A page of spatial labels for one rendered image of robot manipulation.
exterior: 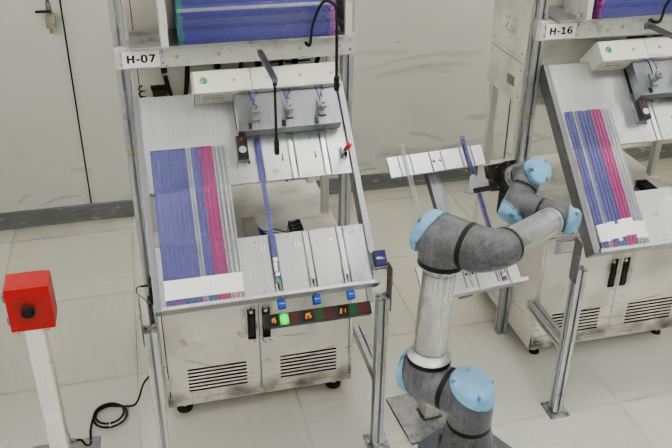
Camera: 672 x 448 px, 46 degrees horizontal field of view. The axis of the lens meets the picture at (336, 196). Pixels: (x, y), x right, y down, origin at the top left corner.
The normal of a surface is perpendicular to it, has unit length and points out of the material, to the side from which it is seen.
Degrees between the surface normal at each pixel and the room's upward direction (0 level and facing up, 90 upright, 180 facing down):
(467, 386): 8
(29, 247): 0
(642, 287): 90
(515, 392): 0
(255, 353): 90
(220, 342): 90
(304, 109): 43
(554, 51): 90
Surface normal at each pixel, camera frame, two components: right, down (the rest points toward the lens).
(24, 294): 0.24, 0.45
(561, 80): 0.18, -0.32
